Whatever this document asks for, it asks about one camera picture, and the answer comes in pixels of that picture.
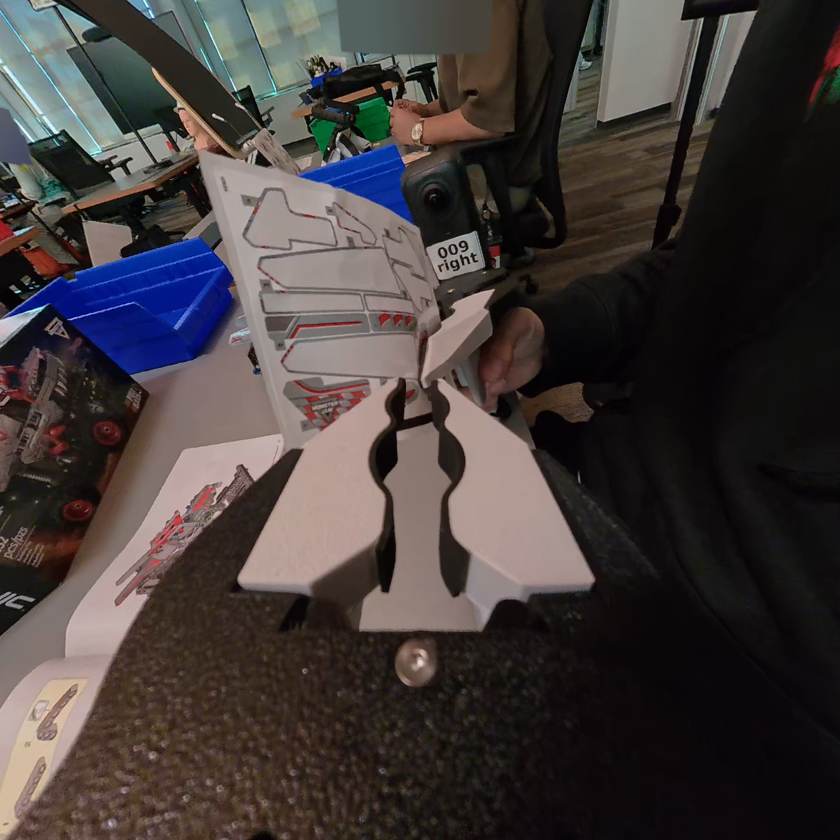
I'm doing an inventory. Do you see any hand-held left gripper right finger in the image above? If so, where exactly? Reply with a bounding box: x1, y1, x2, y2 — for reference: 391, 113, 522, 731
430, 379, 596, 632

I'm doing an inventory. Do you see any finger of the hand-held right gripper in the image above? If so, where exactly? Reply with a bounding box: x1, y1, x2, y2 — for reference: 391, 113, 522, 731
419, 328, 492, 389
433, 290, 495, 345

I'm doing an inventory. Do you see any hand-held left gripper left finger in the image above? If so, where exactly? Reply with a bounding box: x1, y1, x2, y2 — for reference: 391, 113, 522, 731
236, 377, 403, 632

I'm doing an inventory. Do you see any sticker sheet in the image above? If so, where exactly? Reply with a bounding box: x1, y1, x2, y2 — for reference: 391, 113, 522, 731
199, 152, 442, 452

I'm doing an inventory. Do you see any person's right forearm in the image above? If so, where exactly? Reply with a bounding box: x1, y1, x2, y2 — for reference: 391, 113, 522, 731
521, 249, 683, 411

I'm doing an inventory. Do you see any wooden office desk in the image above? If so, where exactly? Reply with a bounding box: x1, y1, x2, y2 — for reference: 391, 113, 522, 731
62, 152, 199, 217

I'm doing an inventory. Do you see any person's right hand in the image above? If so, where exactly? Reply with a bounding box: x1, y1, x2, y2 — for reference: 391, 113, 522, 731
478, 307, 547, 414

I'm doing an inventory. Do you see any long blue storage bin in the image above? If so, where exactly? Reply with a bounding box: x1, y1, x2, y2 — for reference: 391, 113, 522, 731
298, 144, 416, 224

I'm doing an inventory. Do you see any black office chair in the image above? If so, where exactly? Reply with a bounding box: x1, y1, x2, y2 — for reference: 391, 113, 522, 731
28, 128, 132, 201
459, 0, 595, 252

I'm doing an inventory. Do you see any green storage bin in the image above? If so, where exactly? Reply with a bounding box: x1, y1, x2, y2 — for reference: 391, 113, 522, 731
308, 98, 392, 157

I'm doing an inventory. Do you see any instruction booklet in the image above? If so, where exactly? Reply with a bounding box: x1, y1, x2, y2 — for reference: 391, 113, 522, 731
0, 433, 284, 821

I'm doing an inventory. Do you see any black tripod stand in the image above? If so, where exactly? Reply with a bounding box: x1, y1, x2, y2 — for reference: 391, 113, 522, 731
651, 0, 762, 252

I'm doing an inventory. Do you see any person's black hoodie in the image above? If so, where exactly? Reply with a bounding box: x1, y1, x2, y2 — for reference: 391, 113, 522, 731
571, 0, 840, 840

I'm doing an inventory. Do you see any blue storage bin with divider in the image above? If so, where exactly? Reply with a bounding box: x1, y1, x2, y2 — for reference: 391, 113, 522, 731
8, 238, 235, 376

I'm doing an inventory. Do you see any black toy set box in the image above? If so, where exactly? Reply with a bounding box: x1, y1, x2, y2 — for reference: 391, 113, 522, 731
0, 305, 151, 636

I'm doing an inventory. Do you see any curved black wooden board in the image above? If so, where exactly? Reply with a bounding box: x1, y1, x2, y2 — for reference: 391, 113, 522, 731
58, 0, 265, 160

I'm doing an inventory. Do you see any black display screen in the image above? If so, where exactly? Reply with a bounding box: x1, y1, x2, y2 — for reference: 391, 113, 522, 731
66, 28, 193, 135

